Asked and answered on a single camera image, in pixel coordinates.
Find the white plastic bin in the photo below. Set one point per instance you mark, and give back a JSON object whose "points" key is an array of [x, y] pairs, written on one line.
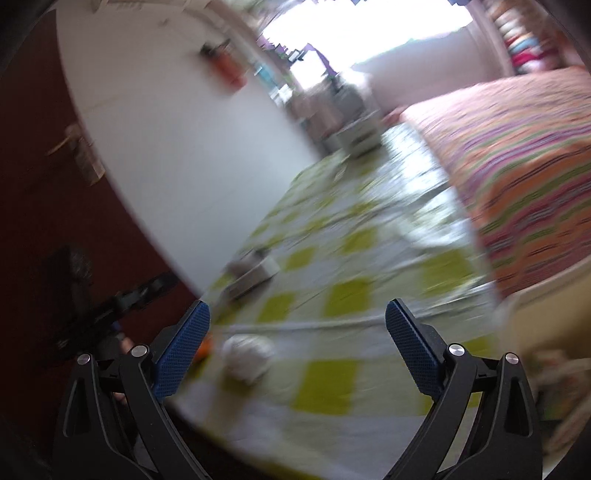
{"points": [[554, 318]]}

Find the white utensil holder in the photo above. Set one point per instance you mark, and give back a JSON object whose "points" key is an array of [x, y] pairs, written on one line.
{"points": [[358, 134]]}

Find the small orange object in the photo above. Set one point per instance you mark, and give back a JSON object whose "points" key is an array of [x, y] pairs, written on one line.
{"points": [[205, 348]]}

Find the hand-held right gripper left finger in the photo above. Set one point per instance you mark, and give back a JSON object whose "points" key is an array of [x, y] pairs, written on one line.
{"points": [[178, 360]]}

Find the stack of folded quilts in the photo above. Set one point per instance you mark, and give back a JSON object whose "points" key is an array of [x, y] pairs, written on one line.
{"points": [[521, 46]]}

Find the small white box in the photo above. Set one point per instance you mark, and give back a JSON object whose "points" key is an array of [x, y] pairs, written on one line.
{"points": [[251, 277]]}

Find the bed with striped sheet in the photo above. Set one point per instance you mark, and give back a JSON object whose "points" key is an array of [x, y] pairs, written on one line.
{"points": [[521, 175]]}

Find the window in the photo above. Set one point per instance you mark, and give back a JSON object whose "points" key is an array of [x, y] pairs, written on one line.
{"points": [[369, 32]]}

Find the white paper ball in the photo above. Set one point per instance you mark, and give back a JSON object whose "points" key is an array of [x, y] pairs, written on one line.
{"points": [[247, 360]]}

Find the dark red door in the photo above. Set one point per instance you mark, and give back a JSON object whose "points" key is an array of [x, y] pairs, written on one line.
{"points": [[41, 207]]}

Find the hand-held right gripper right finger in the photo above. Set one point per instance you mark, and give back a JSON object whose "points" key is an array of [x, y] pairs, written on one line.
{"points": [[415, 350]]}

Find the grey appliance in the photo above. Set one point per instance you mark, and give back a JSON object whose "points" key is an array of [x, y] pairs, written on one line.
{"points": [[348, 92]]}

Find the checked plastic tablecloth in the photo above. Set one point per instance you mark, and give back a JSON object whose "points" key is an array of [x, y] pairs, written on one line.
{"points": [[360, 258]]}

